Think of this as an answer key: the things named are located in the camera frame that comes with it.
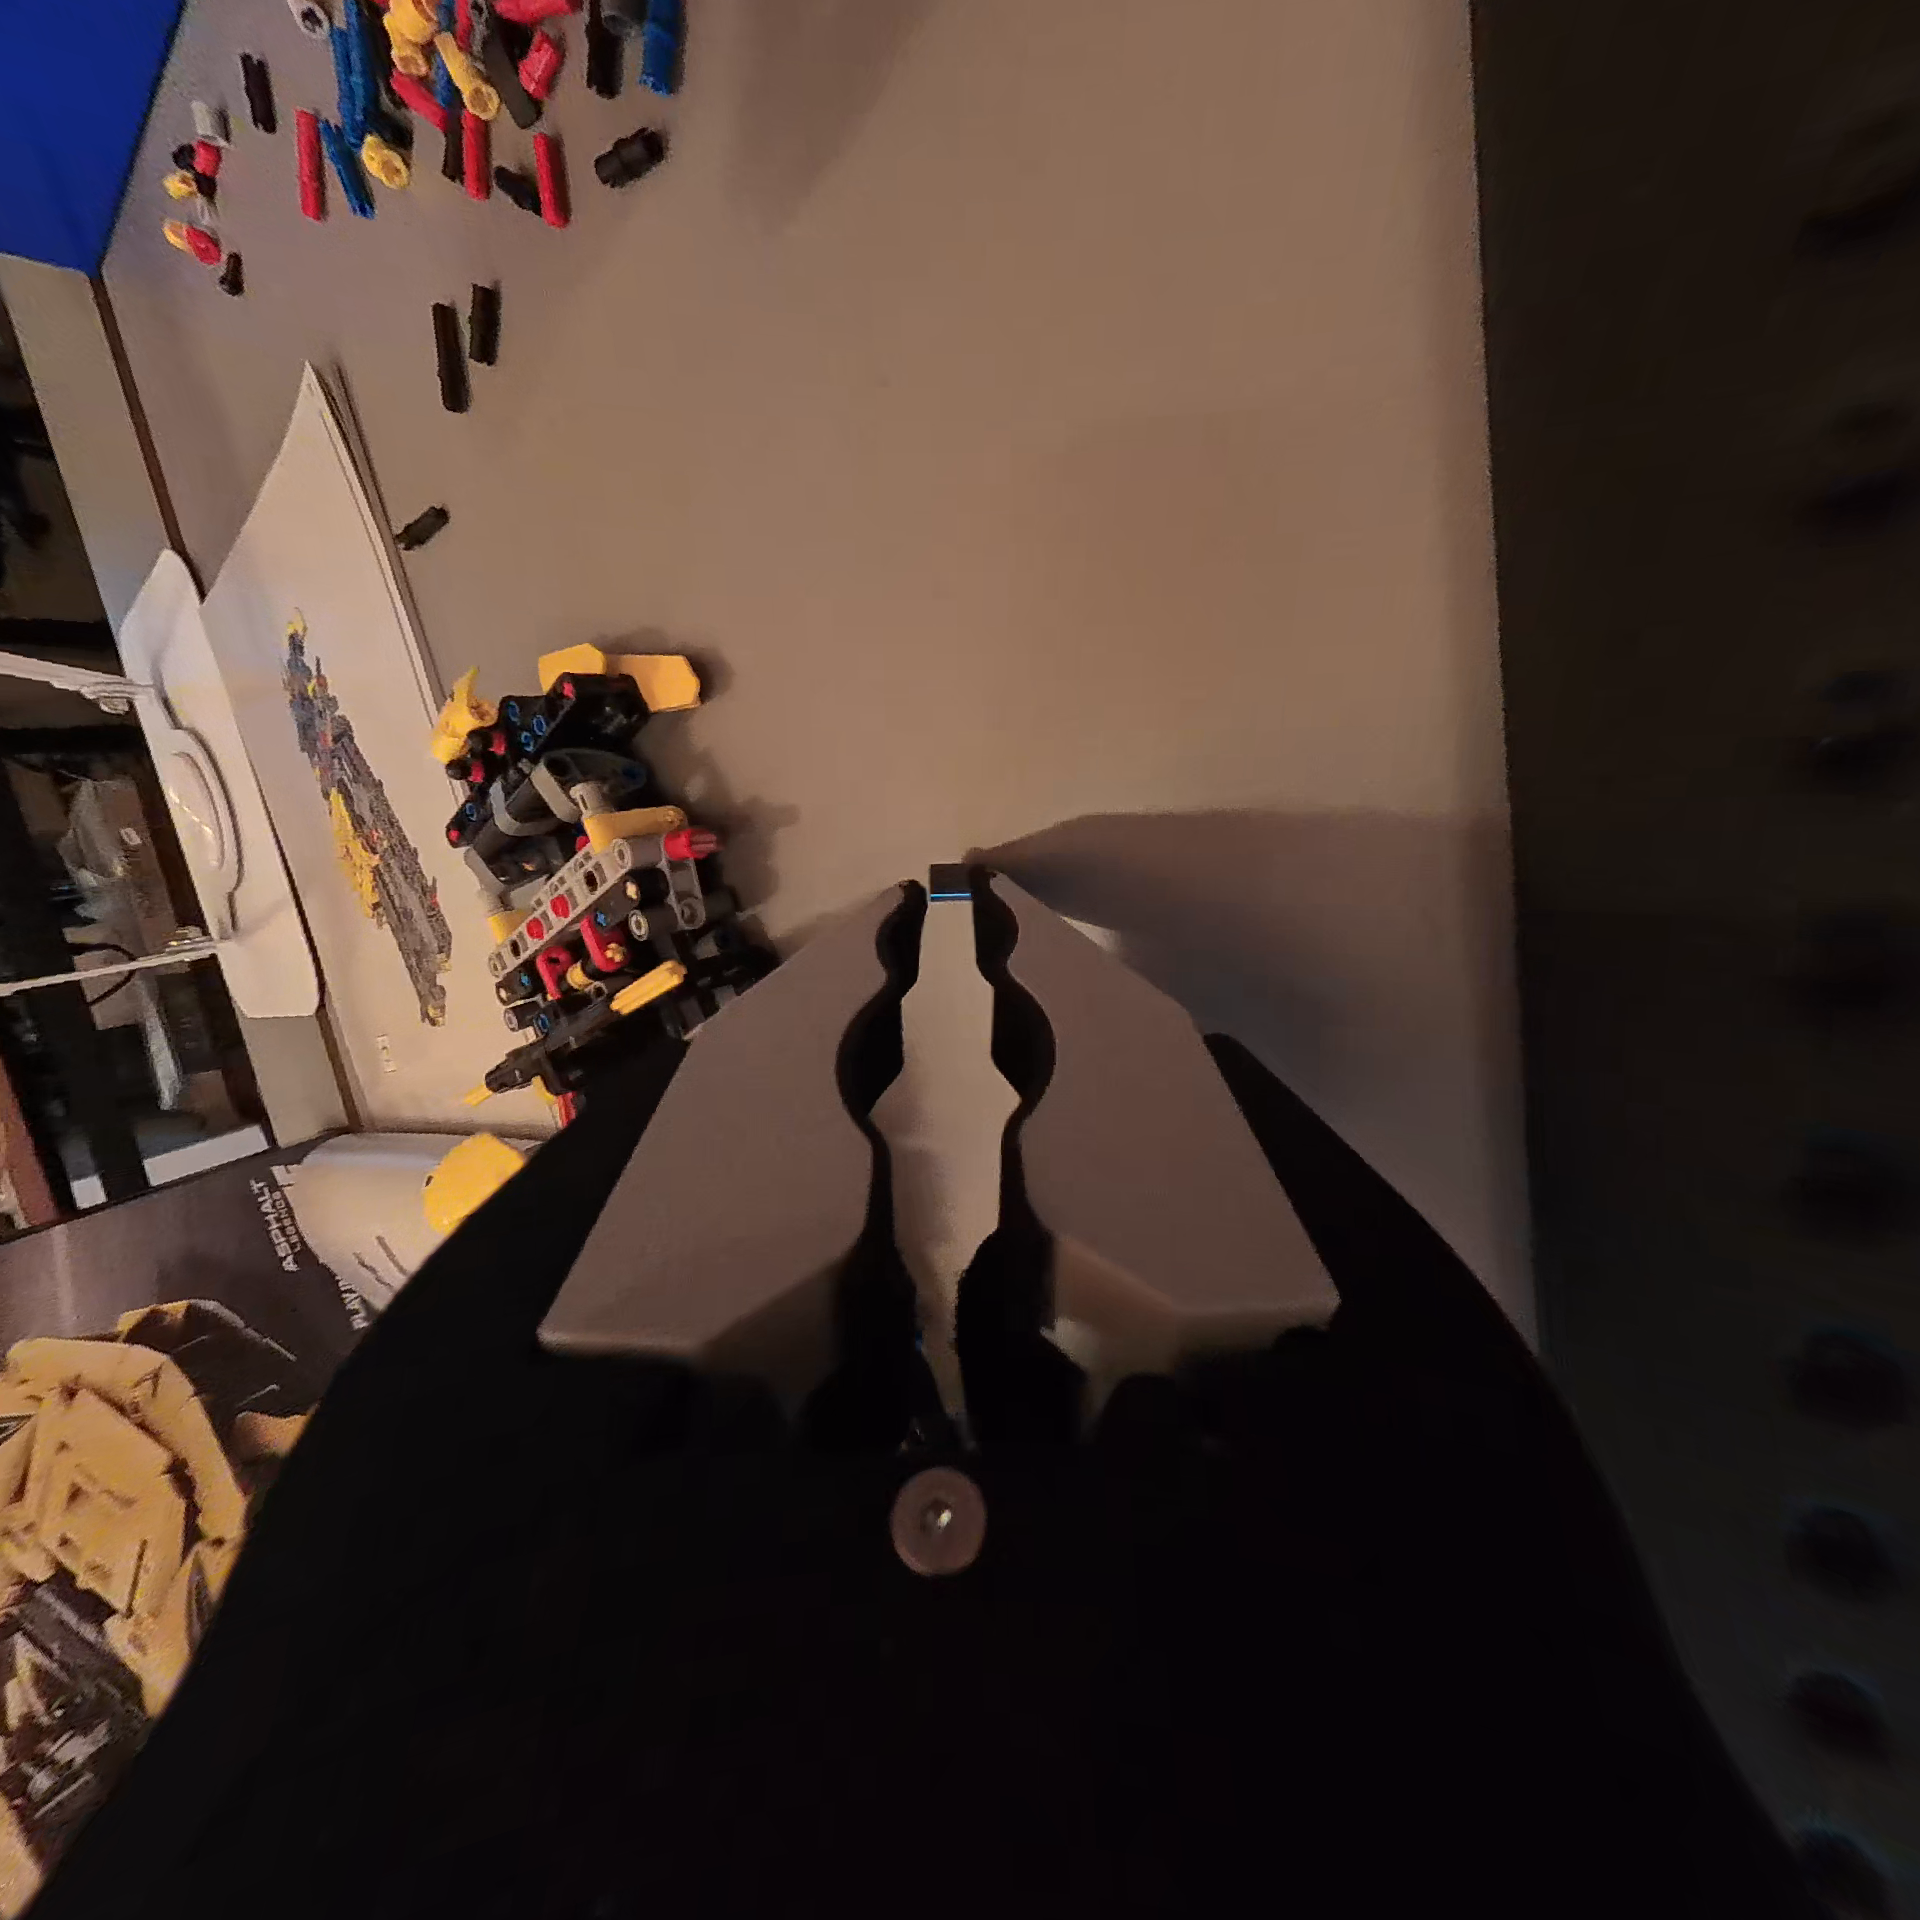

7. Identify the scatter of small colourful toy pieces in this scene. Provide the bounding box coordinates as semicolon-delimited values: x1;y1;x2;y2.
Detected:
159;0;694;298

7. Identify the blue plastic bin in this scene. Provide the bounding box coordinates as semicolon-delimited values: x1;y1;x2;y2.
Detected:
0;0;190;281

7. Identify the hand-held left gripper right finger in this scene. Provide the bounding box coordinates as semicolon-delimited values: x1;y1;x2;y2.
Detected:
965;866;1342;1408

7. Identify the black blurred object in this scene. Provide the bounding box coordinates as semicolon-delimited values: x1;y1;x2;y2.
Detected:
1470;0;1920;1920

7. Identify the open instruction booklet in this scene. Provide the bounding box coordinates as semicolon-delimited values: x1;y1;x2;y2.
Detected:
199;360;570;1329

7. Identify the wooden document stand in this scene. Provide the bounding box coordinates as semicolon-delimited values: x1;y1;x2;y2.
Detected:
0;546;328;1025

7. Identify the grey desk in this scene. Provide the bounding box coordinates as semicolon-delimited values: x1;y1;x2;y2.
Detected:
97;0;1544;1340

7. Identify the small black yellow toy subassembly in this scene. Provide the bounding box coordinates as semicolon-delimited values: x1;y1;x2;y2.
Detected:
427;643;707;880

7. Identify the partly built yellow toy car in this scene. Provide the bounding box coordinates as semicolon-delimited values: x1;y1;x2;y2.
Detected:
424;802;782;1240

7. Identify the toy car box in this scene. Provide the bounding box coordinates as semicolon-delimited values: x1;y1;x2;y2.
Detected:
0;1147;410;1920

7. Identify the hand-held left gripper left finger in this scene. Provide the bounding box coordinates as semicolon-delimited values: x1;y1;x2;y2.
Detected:
537;880;934;1416

